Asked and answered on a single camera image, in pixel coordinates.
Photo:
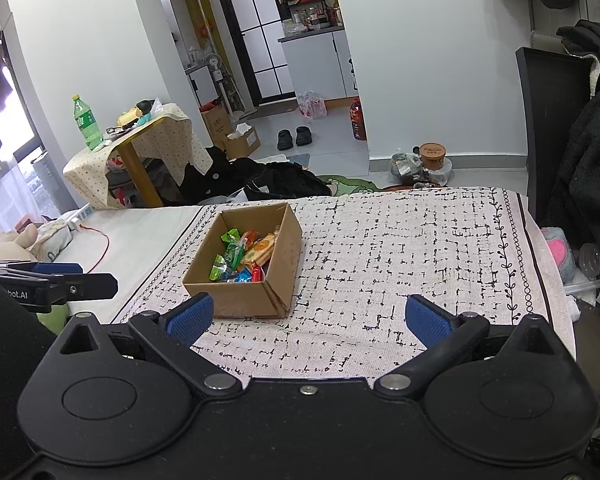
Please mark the light green soft object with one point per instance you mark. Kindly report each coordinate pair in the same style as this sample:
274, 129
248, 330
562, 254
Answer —
52, 317

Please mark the orange cracker packet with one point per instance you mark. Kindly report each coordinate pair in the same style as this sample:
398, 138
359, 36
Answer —
260, 249

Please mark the blue snack packet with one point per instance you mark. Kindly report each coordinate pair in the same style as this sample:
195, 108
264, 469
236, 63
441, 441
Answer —
241, 276

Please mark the small table with cloth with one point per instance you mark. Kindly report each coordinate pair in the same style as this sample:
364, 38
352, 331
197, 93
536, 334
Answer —
172, 135

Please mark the black fleece jacket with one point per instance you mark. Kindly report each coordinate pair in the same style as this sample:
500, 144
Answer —
590, 170

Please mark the brown cardboard box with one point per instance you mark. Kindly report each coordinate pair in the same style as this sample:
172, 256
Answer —
245, 300

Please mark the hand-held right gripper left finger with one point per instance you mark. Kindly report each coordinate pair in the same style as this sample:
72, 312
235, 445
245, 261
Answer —
190, 320

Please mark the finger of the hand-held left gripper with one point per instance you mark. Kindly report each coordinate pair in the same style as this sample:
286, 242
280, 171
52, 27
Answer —
92, 285
55, 268

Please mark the white printed pillow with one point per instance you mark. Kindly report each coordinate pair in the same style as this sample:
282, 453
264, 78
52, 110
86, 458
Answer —
55, 240

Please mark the grey plastic bag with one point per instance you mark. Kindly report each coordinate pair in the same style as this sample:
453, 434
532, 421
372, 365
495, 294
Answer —
405, 165

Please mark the dark-haired figurine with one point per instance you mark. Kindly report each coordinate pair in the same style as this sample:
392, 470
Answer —
145, 106

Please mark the white standing fan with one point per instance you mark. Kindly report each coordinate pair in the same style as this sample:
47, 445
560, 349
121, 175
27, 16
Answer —
215, 72

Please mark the clear green snack packet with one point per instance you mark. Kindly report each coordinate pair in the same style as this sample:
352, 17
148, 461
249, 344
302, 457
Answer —
236, 255

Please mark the black chair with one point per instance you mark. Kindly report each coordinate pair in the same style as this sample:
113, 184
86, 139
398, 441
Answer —
545, 125

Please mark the white black-patterned blanket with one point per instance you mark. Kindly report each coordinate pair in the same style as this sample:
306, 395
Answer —
380, 260

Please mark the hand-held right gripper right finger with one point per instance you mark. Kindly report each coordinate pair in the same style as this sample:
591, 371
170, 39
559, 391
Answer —
427, 325

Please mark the beige plush toy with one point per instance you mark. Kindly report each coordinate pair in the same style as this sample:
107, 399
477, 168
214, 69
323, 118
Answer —
10, 247

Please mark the black-framed glass door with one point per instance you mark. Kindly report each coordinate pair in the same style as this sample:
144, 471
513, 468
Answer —
250, 30

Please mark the brown round tub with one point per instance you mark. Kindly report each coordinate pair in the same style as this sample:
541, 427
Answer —
432, 156

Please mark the light green snack packet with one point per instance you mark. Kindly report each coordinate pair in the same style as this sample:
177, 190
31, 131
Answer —
230, 236
219, 269

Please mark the white sheer curtain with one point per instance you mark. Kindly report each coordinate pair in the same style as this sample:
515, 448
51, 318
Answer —
10, 195

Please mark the red oil bottle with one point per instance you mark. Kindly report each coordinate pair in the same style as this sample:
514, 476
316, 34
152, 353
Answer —
358, 119

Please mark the pile of black clothes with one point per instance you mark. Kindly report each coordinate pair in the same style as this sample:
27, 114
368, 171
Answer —
260, 180

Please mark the clear plastic container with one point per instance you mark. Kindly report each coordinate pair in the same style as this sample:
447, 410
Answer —
587, 262

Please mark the tall cardboard box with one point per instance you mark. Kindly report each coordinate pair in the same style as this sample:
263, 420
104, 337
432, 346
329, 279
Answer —
215, 119

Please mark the black jacket white lining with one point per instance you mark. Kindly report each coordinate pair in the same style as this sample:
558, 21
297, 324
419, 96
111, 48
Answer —
587, 45

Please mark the green rug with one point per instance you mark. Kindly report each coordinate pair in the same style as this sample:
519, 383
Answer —
352, 185

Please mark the white power strip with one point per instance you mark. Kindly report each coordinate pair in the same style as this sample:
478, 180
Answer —
75, 215

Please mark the open cardboard box with tissue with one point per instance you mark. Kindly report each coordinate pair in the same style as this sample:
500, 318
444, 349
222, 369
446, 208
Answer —
241, 142

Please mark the pink grey plush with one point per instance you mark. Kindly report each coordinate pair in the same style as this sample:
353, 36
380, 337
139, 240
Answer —
560, 255

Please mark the row of kitchen bottles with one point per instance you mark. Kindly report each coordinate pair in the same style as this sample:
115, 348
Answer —
310, 17

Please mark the pack of water bottles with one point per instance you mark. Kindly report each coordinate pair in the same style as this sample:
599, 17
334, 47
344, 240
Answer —
312, 105

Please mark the yellow wooden table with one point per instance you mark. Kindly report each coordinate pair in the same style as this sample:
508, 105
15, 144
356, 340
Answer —
135, 175

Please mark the yellow object on table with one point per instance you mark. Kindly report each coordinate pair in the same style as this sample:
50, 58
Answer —
127, 120

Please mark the green soda bottle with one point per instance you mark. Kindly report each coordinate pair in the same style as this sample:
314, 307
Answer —
85, 122

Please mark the white kitchen cabinet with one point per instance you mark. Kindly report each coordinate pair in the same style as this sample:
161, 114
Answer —
315, 65

